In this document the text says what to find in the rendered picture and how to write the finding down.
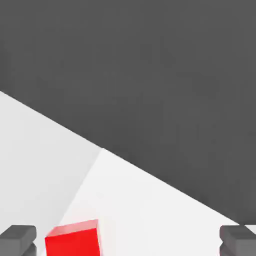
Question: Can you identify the small red cube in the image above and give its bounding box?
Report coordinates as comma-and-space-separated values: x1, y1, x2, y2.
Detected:
44, 219, 101, 256

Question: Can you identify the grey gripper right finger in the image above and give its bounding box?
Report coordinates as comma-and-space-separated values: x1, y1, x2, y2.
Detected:
219, 224, 256, 256

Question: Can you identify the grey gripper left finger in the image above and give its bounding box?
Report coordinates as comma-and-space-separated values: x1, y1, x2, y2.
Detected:
0, 224, 38, 256

